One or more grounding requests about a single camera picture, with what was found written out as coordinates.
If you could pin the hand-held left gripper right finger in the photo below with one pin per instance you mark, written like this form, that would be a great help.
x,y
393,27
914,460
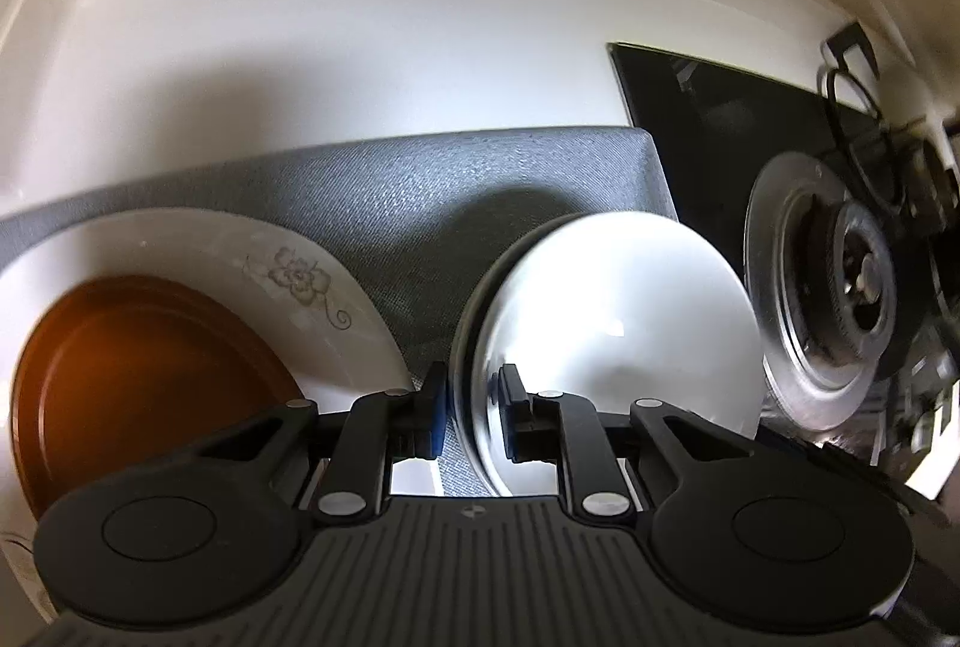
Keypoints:
x,y
513,414

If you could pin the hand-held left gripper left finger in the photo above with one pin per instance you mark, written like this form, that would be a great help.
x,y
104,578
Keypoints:
x,y
435,411

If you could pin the white bowl with blue pattern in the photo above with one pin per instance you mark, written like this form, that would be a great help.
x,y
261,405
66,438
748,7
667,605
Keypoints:
x,y
622,317

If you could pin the brown round plate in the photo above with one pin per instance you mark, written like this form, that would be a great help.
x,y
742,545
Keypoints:
x,y
150,362

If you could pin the large white square floral plate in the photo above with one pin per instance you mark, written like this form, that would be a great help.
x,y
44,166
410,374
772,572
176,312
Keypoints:
x,y
187,242

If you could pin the grey mat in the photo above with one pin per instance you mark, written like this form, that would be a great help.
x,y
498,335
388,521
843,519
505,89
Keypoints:
x,y
375,189

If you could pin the round steel gas burner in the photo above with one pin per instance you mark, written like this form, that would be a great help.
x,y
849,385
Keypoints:
x,y
817,317

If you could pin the black glass gas stove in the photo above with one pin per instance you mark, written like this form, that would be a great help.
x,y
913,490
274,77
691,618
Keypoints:
x,y
697,129

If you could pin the black pan support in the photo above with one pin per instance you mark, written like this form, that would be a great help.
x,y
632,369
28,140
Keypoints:
x,y
831,88

